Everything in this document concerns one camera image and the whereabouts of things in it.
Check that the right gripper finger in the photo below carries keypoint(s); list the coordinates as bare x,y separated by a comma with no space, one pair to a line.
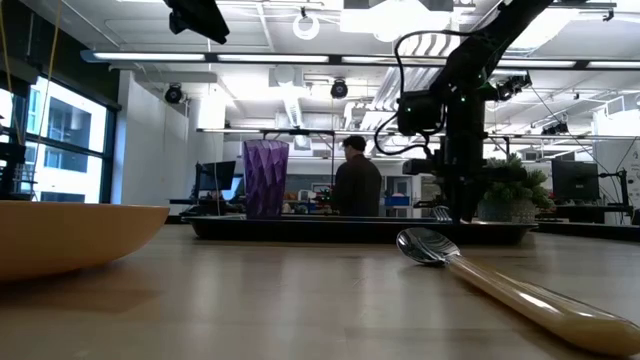
456,197
472,197

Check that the fork tines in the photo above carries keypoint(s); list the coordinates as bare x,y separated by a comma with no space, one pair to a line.
440,215

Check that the purple faceted cup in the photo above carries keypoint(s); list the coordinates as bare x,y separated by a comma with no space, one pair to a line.
265,175

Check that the orange plate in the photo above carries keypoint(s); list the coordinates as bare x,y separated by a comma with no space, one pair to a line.
75,240

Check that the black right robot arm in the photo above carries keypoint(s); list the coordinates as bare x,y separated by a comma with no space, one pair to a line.
475,50

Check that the black plastic tray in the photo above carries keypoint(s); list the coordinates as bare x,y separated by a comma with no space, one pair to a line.
325,231

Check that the green plant in patterned pot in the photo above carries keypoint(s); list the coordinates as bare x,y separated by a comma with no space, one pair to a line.
515,192

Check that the standing person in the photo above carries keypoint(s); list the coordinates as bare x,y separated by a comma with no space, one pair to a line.
357,185

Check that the black computer monitor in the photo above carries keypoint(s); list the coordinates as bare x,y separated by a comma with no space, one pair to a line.
575,180
217,175

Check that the black ceiling spotlight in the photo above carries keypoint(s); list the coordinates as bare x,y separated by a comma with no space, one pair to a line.
339,89
173,94

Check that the long ceiling light bar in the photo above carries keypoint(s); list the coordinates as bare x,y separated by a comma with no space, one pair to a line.
150,56

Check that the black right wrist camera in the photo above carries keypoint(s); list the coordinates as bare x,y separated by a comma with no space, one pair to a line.
420,114

